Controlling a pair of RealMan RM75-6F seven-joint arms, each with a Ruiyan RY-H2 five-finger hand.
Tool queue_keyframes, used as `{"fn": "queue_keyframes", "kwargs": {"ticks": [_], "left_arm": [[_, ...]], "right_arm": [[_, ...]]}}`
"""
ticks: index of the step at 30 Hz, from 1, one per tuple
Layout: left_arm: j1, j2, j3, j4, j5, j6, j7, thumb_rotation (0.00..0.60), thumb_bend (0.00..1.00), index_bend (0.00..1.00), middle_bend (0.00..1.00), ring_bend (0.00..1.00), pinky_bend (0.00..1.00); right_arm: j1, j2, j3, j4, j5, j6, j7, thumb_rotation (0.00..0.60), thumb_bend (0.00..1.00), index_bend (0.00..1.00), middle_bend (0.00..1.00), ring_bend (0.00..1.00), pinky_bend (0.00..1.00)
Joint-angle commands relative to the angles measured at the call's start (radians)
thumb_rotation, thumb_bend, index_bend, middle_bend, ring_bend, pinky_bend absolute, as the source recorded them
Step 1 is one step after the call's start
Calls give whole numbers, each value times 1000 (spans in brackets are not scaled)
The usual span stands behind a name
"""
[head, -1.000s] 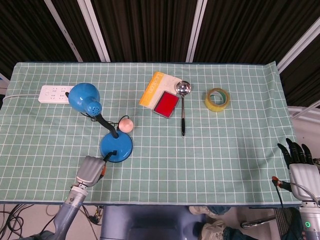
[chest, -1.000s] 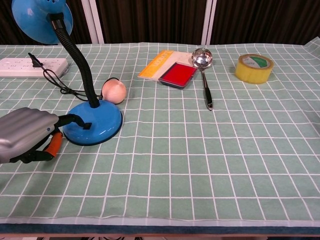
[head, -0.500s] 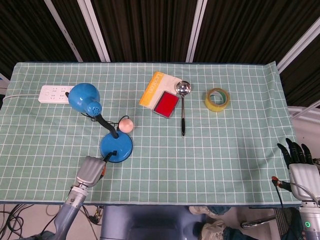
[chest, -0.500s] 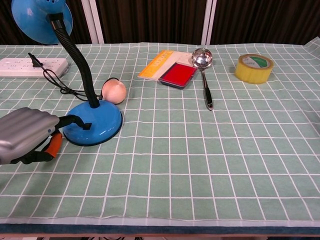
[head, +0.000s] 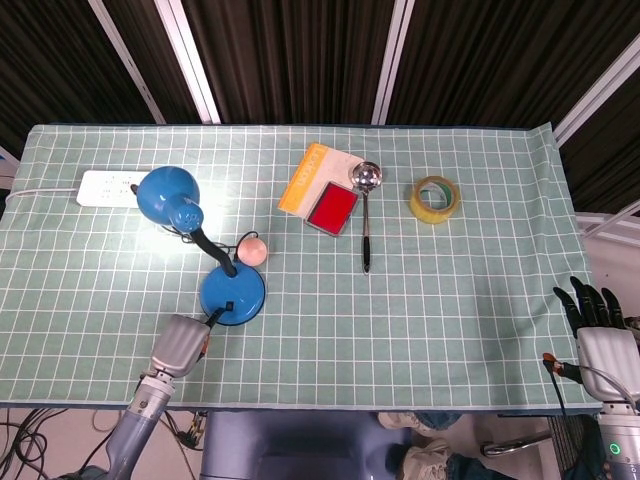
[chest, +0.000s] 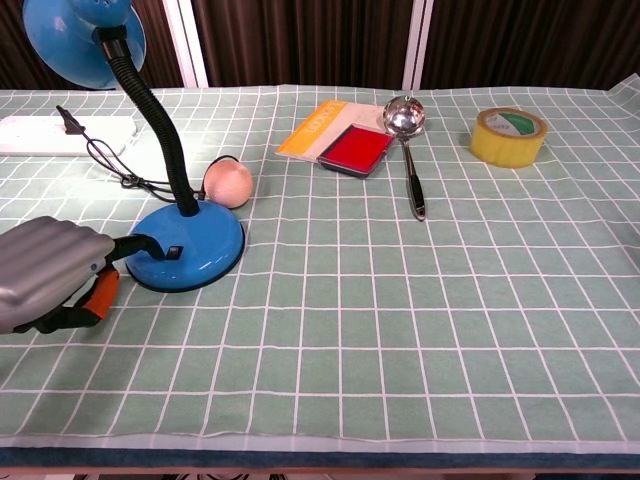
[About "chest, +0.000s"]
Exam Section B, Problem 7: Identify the white power strip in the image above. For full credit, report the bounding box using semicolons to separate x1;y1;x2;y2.
0;115;138;158

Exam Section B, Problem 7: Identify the yellow tape roll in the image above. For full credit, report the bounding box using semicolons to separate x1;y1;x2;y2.
469;106;549;170

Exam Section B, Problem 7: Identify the yellow white book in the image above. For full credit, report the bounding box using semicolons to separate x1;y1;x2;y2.
274;98;389;164

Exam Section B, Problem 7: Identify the black lamp power cable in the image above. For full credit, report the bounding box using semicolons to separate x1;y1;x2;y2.
55;104;207;202

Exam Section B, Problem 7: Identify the dark brown curtain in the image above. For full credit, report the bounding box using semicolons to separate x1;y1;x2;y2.
0;0;640;92

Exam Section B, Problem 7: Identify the peach coloured ball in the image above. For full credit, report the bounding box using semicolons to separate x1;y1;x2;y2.
202;155;255;210

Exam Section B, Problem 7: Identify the blue gooseneck desk lamp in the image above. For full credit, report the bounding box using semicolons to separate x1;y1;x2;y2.
21;0;248;294

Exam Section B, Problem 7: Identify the white frame post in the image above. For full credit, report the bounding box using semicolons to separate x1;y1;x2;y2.
401;0;436;92
161;0;210;89

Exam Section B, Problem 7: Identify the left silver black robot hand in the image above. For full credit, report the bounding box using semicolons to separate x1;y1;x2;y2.
0;215;167;336

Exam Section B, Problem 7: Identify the steel ladle black handle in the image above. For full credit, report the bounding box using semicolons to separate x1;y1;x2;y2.
382;94;428;223

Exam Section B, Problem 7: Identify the green checked tablecloth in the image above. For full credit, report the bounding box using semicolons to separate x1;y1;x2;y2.
0;73;640;456

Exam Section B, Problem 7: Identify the red ink pad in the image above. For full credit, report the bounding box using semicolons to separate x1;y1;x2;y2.
315;122;398;177

